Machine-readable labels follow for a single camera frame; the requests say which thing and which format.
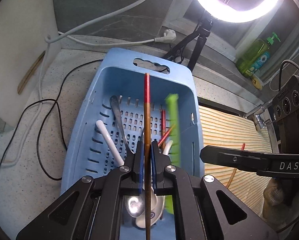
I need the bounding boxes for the green dish soap bottle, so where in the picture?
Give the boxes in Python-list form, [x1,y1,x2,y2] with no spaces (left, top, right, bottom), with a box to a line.
[236,32,281,78]

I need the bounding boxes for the black cable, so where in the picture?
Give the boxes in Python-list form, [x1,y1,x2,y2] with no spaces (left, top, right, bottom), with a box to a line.
[0,59,105,181]

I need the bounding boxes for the white cutting board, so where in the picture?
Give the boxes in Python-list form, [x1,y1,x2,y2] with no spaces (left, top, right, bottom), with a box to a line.
[0,0,62,128]

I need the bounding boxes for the yellow striped cloth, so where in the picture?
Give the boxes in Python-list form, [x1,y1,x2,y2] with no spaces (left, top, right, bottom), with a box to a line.
[197,105,273,217]

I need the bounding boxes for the plain white ceramic spoon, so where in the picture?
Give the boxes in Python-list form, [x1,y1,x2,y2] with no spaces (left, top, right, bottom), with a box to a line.
[152,140,173,205]

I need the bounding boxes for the ring light on tripod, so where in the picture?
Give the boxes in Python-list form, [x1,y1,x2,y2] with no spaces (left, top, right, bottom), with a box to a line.
[162,0,299,85]

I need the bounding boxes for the grey braided cable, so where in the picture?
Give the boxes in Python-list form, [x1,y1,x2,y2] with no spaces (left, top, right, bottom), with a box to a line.
[269,59,299,92]

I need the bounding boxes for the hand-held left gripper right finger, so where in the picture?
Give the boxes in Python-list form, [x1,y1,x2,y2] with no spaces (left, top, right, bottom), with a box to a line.
[151,141,281,240]

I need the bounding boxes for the blue plastic drainer basket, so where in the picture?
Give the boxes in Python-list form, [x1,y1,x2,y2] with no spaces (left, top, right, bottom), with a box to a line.
[60,47,205,240]

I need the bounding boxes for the green plastic spoon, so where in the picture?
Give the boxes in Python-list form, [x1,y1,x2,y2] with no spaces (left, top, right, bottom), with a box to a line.
[164,93,181,215]

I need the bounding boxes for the chrome kitchen faucet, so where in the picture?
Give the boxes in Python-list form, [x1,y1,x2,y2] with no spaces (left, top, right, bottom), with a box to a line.
[244,100,273,130]

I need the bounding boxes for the white power cable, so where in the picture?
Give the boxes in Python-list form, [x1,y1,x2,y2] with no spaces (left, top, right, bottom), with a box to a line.
[0,0,177,167]

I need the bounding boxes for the metal spoon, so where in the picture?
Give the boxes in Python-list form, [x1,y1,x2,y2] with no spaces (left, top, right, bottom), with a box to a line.
[110,95,146,217]

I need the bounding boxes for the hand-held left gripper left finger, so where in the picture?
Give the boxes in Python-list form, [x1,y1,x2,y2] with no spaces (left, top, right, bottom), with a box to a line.
[16,141,145,240]

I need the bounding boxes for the black tripod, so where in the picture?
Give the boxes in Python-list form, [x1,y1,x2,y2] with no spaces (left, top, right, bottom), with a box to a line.
[162,12,213,72]

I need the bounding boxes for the red-tipped wooden chopstick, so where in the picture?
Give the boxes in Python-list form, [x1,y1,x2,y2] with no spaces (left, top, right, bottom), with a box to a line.
[157,124,176,147]
[143,73,152,240]
[226,143,246,188]
[160,109,166,145]

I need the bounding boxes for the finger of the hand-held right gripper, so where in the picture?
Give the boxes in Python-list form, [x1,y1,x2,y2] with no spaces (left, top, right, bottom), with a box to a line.
[199,145,299,178]

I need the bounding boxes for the wooden stick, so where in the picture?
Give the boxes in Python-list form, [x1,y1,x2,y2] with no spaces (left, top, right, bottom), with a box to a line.
[17,51,46,95]

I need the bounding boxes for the white ceramic spoon blue emblem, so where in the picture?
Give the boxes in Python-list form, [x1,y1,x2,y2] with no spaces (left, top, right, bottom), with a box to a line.
[95,120,165,229]

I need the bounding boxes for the person's right hand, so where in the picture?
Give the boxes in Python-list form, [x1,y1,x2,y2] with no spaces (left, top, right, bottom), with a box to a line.
[262,177,299,233]

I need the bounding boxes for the yellow sponge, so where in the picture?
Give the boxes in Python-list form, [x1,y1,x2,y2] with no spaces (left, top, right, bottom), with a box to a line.
[251,76,263,90]

